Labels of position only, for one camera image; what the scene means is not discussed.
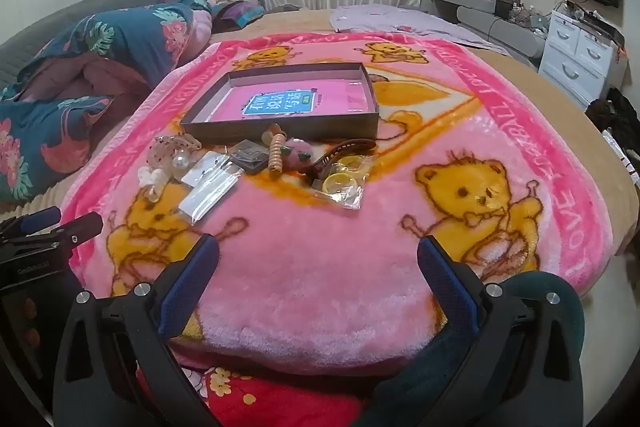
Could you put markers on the person's dark teal trouser leg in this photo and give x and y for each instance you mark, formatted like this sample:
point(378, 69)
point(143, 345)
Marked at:
point(425, 387)

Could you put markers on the floral blue pillow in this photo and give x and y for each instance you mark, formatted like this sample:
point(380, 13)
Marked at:
point(100, 37)

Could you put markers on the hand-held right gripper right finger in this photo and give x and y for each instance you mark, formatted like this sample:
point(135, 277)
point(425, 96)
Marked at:
point(447, 279)

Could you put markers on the pink printed bear blanket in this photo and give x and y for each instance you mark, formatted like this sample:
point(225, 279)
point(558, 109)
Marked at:
point(310, 257)

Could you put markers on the brown hair clip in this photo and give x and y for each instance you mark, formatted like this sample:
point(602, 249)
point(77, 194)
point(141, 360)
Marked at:
point(340, 151)

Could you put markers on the small dark jewelry packet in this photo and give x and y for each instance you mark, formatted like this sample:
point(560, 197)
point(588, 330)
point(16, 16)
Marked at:
point(250, 154)

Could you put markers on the lilac bed sheet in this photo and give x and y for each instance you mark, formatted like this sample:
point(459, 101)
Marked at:
point(400, 19)

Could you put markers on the dark clothes pile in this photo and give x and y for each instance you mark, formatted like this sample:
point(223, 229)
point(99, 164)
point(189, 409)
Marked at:
point(612, 114)

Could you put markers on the grey headboard shelf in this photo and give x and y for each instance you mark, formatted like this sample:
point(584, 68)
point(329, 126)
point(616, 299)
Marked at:
point(480, 17)

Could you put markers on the white drawer cabinet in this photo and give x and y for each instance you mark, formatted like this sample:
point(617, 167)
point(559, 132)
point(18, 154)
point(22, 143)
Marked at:
point(575, 57)

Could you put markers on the blue card packet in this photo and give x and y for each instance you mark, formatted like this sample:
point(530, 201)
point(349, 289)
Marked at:
point(280, 103)

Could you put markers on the beige beaded claw clip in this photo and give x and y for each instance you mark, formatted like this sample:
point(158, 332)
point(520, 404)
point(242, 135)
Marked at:
point(275, 154)

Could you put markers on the white bow hair clip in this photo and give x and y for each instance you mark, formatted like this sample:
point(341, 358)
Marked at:
point(150, 179)

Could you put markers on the pearl hair clip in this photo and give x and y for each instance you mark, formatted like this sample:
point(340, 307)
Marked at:
point(179, 163)

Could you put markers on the red floral cloth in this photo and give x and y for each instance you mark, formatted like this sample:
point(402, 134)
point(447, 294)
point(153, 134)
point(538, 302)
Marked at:
point(280, 399)

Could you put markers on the grey cushion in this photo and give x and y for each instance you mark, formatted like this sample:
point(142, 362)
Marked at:
point(75, 14)

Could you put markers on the long clear plastic packet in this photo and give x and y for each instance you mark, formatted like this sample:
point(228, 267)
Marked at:
point(207, 202)

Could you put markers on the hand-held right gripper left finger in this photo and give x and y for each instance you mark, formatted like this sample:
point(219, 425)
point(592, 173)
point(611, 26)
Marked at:
point(192, 277)

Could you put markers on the black set-top box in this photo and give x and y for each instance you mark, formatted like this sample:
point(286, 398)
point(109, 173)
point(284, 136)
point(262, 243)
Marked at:
point(602, 27)

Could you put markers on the packet of yellow rings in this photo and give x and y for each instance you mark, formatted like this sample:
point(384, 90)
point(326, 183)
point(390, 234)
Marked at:
point(342, 181)

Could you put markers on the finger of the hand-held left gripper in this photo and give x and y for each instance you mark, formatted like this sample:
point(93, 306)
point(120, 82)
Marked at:
point(80, 227)
point(37, 219)

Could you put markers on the pink glitter bow clip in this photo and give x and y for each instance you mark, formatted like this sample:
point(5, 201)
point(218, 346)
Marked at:
point(167, 147)

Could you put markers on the pink hair accessory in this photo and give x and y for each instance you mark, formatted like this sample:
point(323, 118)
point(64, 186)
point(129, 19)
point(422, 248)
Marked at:
point(300, 152)

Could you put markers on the earring card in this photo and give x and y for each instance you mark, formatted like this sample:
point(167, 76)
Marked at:
point(202, 169)

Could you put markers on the grey cardboard box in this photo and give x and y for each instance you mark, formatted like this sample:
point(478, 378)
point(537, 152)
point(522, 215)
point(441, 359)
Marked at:
point(280, 129)

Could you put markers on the purple cloth bundle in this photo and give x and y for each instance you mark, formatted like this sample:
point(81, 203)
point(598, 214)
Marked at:
point(235, 12)

